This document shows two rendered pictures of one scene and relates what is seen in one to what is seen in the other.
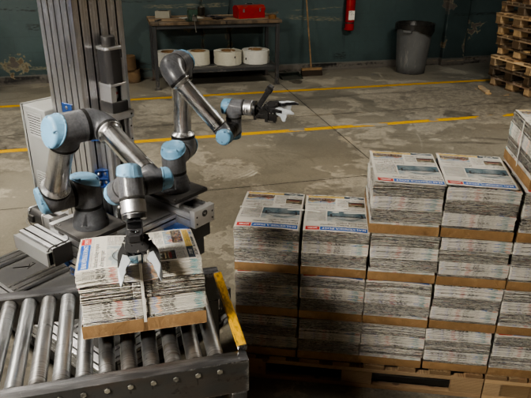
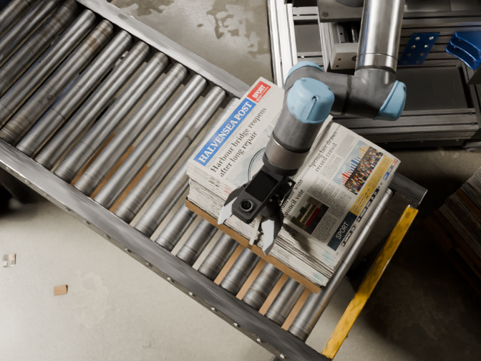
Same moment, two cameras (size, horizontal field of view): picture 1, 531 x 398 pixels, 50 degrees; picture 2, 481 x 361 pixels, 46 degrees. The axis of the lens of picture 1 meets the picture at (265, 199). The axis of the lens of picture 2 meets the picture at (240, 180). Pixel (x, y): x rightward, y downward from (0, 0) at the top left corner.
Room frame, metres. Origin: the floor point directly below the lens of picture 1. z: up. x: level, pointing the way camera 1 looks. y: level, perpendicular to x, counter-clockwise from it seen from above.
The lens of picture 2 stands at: (1.17, 0.14, 2.15)
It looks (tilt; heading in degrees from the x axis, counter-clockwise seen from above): 69 degrees down; 46
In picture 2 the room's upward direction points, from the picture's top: 3 degrees clockwise
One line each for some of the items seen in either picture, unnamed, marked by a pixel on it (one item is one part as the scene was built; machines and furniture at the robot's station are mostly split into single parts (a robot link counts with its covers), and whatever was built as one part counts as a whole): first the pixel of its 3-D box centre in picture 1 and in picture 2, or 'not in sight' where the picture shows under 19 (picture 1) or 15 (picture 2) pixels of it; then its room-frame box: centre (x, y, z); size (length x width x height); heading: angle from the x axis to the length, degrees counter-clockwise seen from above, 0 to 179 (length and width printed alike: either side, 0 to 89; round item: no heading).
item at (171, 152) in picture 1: (174, 155); not in sight; (2.58, 0.44, 0.98); 0.13 x 0.12 x 0.14; 167
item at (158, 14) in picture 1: (213, 13); not in sight; (8.33, 0.75, 0.96); 1.69 x 0.57 x 0.12; 105
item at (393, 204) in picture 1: (401, 192); not in sight; (2.27, -0.59, 0.95); 0.38 x 0.29 x 0.23; 174
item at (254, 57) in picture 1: (213, 43); not in sight; (8.30, 0.76, 0.55); 1.80 x 0.70 x 1.09; 105
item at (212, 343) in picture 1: (205, 317); (342, 260); (1.59, 0.20, 0.77); 0.47 x 0.05 x 0.05; 15
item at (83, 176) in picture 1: (84, 189); not in sight; (2.18, 0.76, 0.98); 0.13 x 0.12 x 0.14; 130
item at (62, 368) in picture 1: (65, 337); (192, 165); (1.48, 0.64, 0.77); 0.47 x 0.05 x 0.05; 15
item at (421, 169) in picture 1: (405, 167); not in sight; (2.27, -0.60, 1.06); 0.37 x 0.29 x 0.01; 174
